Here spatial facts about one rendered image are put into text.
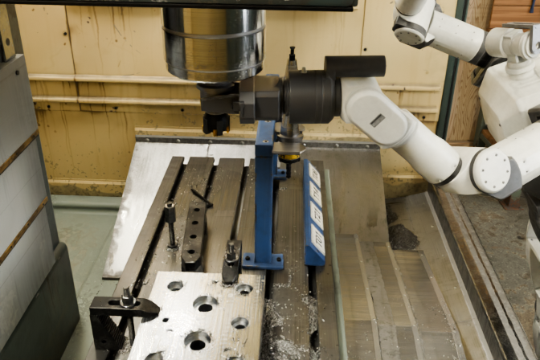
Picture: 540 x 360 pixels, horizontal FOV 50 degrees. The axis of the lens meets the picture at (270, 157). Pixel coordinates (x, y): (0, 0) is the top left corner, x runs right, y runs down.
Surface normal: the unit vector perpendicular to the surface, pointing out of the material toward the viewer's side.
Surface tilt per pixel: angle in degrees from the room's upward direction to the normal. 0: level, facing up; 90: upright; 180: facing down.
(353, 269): 7
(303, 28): 90
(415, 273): 8
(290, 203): 0
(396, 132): 92
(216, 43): 90
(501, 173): 67
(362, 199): 24
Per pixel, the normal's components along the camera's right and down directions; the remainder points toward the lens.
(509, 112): -0.91, 0.04
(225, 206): 0.01, -0.89
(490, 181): 0.39, 0.04
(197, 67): -0.22, 0.44
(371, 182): 0.00, -0.62
